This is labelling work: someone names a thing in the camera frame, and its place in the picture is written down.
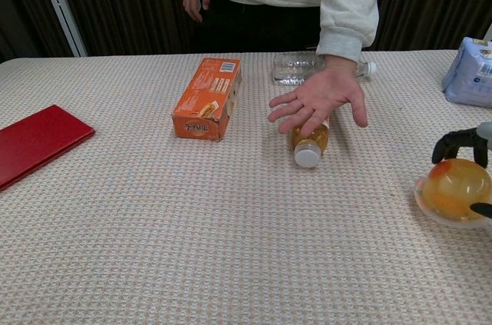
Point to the person's left hand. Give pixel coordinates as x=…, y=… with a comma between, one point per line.
x=326, y=90

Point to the robot right black hand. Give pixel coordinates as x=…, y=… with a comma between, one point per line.
x=467, y=138

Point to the orange fruit jelly cup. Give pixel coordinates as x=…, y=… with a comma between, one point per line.
x=453, y=190

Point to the person's left grey sleeve forearm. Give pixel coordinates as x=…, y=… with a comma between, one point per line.
x=346, y=2

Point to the clear plastic water bottle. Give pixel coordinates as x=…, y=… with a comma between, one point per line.
x=288, y=69

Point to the light blue tissue pack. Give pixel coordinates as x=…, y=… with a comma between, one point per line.
x=471, y=75

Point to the dark brown curtain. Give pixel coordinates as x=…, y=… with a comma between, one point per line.
x=127, y=2

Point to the orange juice bottle white cap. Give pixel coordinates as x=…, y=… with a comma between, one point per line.
x=307, y=156

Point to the orange carton box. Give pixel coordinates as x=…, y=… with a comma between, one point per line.
x=203, y=98

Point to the beige woven tablecloth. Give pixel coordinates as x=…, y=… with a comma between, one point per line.
x=230, y=233

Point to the red flat folder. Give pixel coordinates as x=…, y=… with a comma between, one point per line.
x=38, y=140

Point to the white metal frame bar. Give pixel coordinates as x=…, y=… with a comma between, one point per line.
x=61, y=10

